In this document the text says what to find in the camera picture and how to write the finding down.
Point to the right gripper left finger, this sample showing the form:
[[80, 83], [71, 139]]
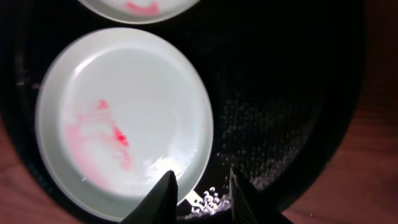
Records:
[[159, 205]]

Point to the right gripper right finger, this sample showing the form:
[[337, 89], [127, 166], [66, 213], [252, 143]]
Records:
[[246, 205]]

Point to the light blue plate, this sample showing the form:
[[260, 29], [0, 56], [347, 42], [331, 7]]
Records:
[[117, 109], [138, 11]]

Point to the black round tray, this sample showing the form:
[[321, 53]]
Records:
[[283, 79]]

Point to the light blue top plate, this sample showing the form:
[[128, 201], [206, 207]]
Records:
[[138, 11]]

